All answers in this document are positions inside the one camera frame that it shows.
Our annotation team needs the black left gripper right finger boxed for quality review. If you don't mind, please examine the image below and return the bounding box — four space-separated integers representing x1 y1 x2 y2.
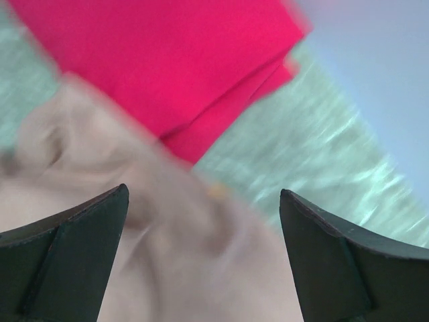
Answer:
280 189 428 322

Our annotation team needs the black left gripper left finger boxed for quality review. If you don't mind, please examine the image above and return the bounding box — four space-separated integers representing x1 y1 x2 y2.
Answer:
1 184 129 321

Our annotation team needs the pink t shirt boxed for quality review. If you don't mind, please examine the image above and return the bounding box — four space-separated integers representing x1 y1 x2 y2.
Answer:
1 76 302 321

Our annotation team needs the folded magenta t shirt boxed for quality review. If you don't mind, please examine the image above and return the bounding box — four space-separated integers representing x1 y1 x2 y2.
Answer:
10 0 310 164

